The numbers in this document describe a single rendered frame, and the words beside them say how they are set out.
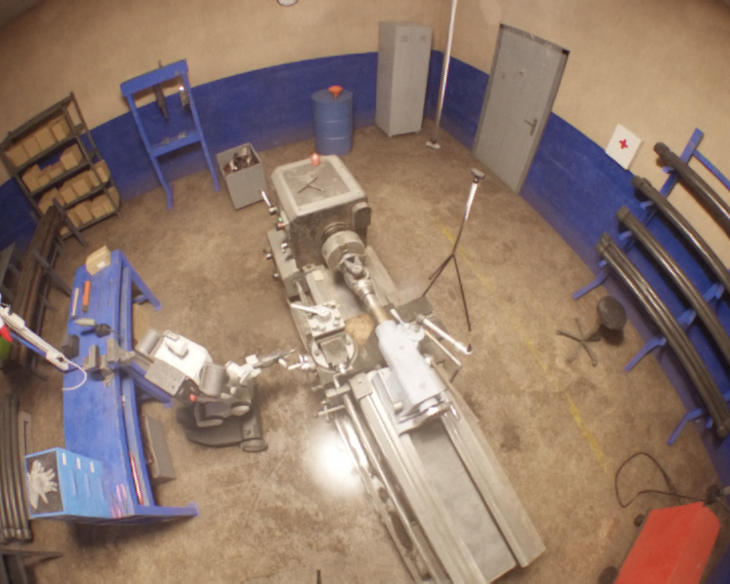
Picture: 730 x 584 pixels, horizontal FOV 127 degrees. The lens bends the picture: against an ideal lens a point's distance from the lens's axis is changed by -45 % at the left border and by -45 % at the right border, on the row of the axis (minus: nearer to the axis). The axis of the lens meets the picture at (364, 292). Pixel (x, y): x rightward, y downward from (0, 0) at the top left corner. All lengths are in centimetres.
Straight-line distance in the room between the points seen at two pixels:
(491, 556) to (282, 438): 172
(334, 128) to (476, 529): 459
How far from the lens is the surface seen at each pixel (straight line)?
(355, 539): 261
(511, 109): 470
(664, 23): 372
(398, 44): 495
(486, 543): 202
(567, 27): 420
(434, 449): 193
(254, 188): 411
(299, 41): 496
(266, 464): 269
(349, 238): 192
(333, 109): 461
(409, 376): 153
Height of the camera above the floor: 259
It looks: 55 degrees down
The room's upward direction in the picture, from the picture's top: 1 degrees clockwise
